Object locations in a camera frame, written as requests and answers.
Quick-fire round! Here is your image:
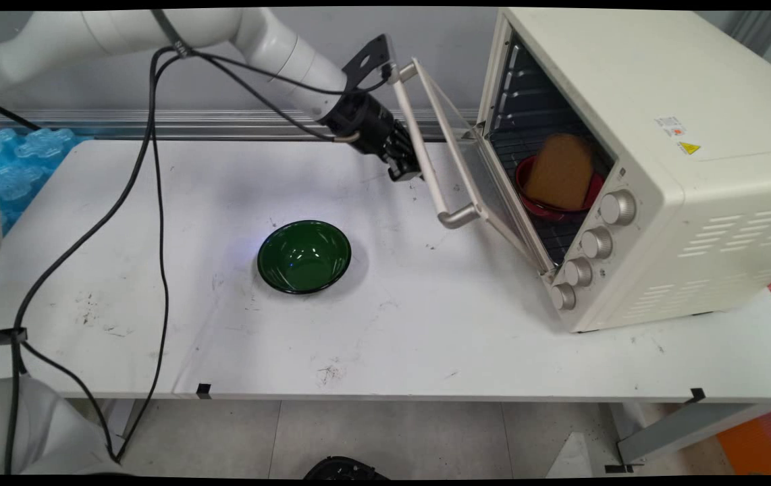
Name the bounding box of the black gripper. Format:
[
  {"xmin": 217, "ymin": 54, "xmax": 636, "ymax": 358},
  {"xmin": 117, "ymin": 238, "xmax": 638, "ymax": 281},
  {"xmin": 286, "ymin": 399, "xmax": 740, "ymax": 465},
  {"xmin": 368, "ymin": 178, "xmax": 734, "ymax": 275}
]
[{"xmin": 318, "ymin": 91, "xmax": 423, "ymax": 184}]

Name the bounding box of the cream glass oven door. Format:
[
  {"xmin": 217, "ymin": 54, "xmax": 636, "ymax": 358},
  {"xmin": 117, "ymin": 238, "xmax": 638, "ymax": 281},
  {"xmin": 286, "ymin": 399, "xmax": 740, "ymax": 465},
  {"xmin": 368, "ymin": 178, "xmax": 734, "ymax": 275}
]
[{"xmin": 385, "ymin": 57, "xmax": 556, "ymax": 275}]

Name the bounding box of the green glass bowl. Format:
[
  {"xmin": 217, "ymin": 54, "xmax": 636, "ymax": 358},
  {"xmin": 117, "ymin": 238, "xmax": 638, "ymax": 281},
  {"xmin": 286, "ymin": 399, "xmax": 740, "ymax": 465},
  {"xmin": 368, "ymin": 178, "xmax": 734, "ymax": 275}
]
[{"xmin": 257, "ymin": 219, "xmax": 352, "ymax": 296}]

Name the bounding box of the red bowl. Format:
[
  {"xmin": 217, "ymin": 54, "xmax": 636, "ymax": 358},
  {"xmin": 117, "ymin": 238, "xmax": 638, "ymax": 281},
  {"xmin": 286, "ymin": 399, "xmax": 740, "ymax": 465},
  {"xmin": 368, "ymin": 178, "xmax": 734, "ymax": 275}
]
[{"xmin": 515, "ymin": 155, "xmax": 606, "ymax": 223}]

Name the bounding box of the brown bread slice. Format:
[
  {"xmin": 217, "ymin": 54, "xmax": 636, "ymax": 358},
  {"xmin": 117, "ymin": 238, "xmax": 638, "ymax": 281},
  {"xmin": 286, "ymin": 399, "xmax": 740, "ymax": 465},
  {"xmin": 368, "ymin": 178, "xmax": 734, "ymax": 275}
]
[{"xmin": 524, "ymin": 134, "xmax": 595, "ymax": 212}]

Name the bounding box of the large silver oven knob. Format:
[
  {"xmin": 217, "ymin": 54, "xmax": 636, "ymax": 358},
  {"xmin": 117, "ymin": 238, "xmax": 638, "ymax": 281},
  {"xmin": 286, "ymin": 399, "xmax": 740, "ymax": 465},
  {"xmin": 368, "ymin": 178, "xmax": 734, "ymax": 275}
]
[{"xmin": 600, "ymin": 190, "xmax": 637, "ymax": 227}]

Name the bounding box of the white label sticker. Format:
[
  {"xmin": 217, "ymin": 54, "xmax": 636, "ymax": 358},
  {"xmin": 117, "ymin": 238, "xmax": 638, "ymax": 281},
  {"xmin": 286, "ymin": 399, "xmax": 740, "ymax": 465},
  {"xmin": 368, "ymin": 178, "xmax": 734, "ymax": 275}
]
[{"xmin": 654, "ymin": 116, "xmax": 687, "ymax": 140}]

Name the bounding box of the cream toaster oven body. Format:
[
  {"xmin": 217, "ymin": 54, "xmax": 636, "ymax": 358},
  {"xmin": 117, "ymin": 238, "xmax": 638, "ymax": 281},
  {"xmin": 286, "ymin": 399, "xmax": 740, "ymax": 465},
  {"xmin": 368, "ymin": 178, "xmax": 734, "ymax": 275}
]
[{"xmin": 477, "ymin": 8, "xmax": 771, "ymax": 333}]

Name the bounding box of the black round floor object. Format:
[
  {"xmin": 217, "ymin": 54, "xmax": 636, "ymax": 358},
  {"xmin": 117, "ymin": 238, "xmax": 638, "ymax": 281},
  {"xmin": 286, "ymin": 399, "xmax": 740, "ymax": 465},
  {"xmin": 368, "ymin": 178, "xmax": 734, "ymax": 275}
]
[{"xmin": 303, "ymin": 456, "xmax": 390, "ymax": 481}]

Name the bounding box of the grey metal table leg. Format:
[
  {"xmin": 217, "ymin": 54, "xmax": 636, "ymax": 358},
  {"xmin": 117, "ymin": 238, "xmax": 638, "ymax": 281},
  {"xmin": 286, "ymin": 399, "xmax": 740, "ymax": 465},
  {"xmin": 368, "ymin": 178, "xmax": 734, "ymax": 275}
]
[
  {"xmin": 105, "ymin": 398, "xmax": 138, "ymax": 464},
  {"xmin": 605, "ymin": 402, "xmax": 771, "ymax": 470}
]

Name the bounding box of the orange box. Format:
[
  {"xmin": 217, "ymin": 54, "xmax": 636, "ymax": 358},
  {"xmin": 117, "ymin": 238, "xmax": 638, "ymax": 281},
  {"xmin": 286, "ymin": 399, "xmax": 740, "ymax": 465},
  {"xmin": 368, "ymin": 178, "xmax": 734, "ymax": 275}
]
[{"xmin": 716, "ymin": 404, "xmax": 771, "ymax": 476}]

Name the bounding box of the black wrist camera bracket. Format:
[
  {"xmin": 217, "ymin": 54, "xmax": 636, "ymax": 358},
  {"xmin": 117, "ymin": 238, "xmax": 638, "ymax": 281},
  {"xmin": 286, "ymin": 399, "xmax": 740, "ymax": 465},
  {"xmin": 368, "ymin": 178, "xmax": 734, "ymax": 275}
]
[{"xmin": 342, "ymin": 34, "xmax": 401, "ymax": 93}]

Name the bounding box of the wire oven rack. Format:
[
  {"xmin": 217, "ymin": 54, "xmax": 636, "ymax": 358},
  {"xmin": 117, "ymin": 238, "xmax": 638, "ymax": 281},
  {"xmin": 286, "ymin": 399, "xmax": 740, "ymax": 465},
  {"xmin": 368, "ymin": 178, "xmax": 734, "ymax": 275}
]
[{"xmin": 490, "ymin": 127, "xmax": 614, "ymax": 268}]

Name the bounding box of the aluminium profile rail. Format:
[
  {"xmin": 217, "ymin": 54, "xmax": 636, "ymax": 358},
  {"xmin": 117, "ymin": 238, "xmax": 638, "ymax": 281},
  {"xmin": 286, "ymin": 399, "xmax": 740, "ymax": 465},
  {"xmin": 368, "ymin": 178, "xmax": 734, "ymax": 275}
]
[{"xmin": 0, "ymin": 108, "xmax": 482, "ymax": 143}]

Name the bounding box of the thin black camera cable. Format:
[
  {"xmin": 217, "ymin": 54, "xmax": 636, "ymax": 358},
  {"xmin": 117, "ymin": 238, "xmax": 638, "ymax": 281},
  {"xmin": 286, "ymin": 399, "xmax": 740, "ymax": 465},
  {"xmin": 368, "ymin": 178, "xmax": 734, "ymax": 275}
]
[{"xmin": 105, "ymin": 42, "xmax": 393, "ymax": 466}]

